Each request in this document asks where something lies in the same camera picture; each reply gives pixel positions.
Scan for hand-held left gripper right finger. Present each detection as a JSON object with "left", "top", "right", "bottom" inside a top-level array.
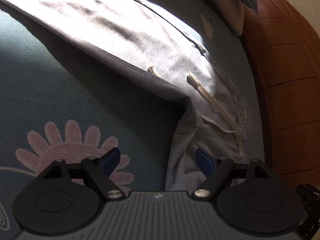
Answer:
[{"left": 194, "top": 149, "right": 273, "bottom": 200}]

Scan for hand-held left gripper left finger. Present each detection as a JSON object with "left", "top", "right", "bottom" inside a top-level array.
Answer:
[{"left": 43, "top": 147, "right": 125, "bottom": 200}]

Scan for grey sweatpants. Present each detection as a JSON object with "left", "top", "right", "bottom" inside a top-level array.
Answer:
[{"left": 0, "top": 0, "right": 253, "bottom": 192}]

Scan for blue floral bed sheet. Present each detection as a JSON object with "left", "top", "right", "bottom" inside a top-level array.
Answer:
[{"left": 0, "top": 0, "right": 265, "bottom": 238}]

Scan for wooden headboard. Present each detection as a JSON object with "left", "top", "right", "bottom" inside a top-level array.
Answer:
[{"left": 241, "top": 0, "right": 320, "bottom": 188}]

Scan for pink floral quilt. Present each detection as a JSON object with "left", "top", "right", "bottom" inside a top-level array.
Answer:
[{"left": 180, "top": 0, "right": 244, "bottom": 35}]

